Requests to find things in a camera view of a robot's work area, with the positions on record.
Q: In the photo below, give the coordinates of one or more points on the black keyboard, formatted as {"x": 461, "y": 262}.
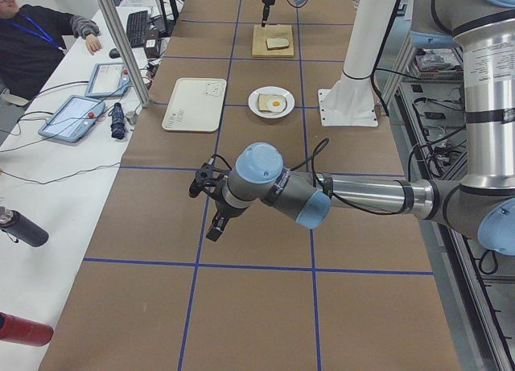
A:
{"x": 136, "y": 27}

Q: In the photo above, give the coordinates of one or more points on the bread slice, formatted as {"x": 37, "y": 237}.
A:
{"x": 263, "y": 98}
{"x": 277, "y": 43}

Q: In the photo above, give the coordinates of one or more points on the white round plate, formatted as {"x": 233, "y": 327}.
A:
{"x": 252, "y": 101}

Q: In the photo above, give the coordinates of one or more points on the bread slice on plate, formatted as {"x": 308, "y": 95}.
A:
{"x": 263, "y": 98}

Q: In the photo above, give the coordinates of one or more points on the black computer mouse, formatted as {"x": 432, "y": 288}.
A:
{"x": 114, "y": 53}

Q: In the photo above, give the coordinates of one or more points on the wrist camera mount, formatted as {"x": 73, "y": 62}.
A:
{"x": 209, "y": 179}

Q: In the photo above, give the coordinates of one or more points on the near teach pendant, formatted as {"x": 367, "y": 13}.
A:
{"x": 73, "y": 120}

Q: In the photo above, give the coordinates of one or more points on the black water bottle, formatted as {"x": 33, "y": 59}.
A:
{"x": 21, "y": 228}

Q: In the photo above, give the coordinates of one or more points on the aluminium frame post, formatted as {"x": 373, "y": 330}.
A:
{"x": 118, "y": 34}

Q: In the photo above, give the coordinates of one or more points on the fried egg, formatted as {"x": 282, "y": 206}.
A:
{"x": 276, "y": 105}

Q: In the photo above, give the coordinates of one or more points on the small black box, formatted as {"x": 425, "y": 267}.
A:
{"x": 152, "y": 48}

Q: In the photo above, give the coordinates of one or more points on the folded dark blue umbrella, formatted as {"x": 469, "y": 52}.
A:
{"x": 118, "y": 129}

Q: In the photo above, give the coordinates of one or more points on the cream bear serving tray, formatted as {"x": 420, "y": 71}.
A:
{"x": 195, "y": 105}

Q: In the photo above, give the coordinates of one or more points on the seated person in black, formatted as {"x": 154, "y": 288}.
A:
{"x": 32, "y": 44}

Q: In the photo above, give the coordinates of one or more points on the far teach pendant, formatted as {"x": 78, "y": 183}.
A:
{"x": 108, "y": 80}

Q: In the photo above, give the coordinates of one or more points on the red water bottle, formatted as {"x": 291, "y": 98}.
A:
{"x": 23, "y": 331}

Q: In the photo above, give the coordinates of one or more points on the wooden cutting board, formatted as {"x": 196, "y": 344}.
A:
{"x": 259, "y": 41}

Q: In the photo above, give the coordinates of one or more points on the teach pendant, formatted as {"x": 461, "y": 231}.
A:
{"x": 73, "y": 120}
{"x": 108, "y": 80}

